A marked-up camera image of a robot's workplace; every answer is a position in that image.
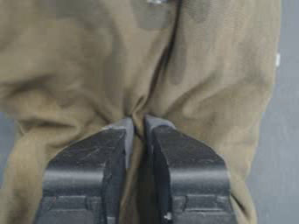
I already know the tan camouflage t-shirt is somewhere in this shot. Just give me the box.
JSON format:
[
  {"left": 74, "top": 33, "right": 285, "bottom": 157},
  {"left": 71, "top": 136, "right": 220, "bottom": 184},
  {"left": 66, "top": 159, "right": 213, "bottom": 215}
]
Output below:
[{"left": 0, "top": 0, "right": 284, "bottom": 224}]

